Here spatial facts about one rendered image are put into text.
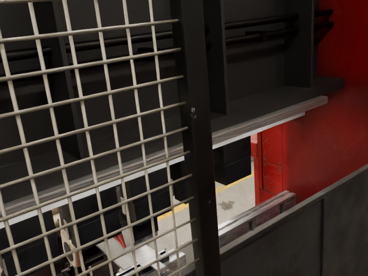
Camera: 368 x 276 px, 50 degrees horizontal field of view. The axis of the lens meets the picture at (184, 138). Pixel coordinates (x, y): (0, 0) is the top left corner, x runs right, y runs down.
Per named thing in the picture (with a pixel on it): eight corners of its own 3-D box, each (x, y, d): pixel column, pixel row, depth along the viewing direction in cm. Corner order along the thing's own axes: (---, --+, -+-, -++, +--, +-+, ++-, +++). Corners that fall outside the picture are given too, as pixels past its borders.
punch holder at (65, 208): (110, 223, 131) (102, 178, 126) (122, 233, 125) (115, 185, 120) (67, 241, 123) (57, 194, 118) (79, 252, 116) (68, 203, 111)
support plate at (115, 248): (130, 224, 166) (130, 222, 165) (166, 249, 146) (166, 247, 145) (91, 241, 156) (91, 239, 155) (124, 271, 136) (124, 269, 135)
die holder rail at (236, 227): (285, 207, 190) (285, 189, 187) (295, 211, 186) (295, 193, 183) (208, 251, 162) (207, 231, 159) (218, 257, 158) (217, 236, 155)
